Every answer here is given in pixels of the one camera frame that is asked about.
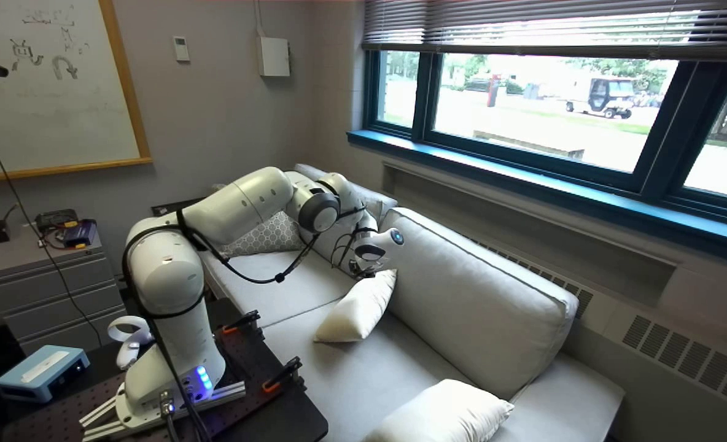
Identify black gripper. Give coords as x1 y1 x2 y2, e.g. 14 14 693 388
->
348 244 391 281

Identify small cream pillow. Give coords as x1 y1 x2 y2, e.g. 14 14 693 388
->
364 377 517 442
312 269 398 347

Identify grey sofa seat cushion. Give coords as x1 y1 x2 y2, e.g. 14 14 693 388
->
261 292 506 442
201 249 358 329

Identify grey fabric sofa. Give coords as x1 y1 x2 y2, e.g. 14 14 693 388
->
151 162 630 442

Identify grey patterned pillow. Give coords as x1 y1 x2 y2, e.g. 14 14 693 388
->
213 210 305 258

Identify black orange clamp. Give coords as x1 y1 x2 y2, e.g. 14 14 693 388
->
261 355 305 401
217 307 262 339

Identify black robot table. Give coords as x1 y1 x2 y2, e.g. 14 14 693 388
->
0 305 332 442

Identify blue framed wide window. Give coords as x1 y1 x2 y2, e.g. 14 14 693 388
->
347 45 727 269

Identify white VR controller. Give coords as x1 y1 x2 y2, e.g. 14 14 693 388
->
104 315 156 373

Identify dark jeep outside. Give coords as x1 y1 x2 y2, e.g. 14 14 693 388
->
582 76 638 124

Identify black orange electronic device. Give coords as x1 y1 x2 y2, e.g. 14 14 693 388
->
35 207 104 254

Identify dark window blinds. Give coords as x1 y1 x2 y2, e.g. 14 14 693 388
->
362 0 727 62

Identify grey drawer cabinet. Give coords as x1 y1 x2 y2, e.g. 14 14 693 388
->
0 219 132 355

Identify light blue box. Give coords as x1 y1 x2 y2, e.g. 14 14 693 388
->
0 342 93 406

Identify wood framed whiteboard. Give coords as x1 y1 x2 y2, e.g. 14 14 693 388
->
0 0 156 186

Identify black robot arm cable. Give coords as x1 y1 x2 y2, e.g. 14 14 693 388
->
120 194 373 329

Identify beige wall heater cover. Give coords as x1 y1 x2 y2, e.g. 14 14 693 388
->
378 158 727 442

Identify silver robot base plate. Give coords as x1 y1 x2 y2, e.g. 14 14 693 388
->
77 379 250 442

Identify white wall box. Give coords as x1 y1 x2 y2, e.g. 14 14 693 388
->
258 35 294 82

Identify white wall thermostat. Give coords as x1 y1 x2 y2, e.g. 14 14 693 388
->
173 35 195 67

